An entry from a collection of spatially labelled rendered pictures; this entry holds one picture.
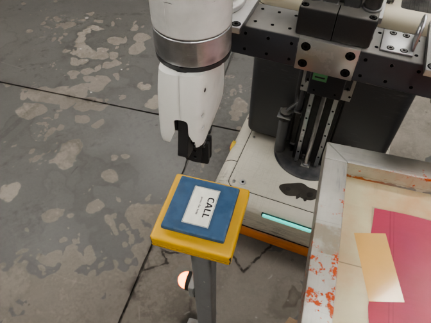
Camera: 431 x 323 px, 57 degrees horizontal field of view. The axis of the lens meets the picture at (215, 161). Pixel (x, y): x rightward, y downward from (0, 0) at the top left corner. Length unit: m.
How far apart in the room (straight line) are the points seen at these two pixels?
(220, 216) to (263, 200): 0.86
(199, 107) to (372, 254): 0.37
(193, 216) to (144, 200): 1.21
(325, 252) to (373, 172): 0.18
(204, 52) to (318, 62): 0.36
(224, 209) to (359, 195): 0.23
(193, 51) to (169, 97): 0.05
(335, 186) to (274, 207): 0.83
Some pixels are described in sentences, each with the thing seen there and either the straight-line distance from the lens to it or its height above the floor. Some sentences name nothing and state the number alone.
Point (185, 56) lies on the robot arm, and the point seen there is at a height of 1.28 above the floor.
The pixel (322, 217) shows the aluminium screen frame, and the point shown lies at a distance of 0.61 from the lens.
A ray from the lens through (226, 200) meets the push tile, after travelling 0.63.
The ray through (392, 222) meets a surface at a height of 0.95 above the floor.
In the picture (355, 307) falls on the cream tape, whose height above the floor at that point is 0.95.
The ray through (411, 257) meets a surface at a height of 0.95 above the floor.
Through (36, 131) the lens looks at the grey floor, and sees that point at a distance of 2.26.
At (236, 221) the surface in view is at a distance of 0.63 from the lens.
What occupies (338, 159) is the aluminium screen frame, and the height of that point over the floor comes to 0.99.
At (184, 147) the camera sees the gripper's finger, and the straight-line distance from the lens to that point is 0.44.
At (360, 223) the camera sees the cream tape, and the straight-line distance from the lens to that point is 0.66.
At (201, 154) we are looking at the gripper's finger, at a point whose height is 1.11.
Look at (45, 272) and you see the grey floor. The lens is 1.76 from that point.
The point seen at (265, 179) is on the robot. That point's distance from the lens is 1.52.
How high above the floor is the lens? 1.49
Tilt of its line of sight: 51 degrees down
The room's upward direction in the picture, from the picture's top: straight up
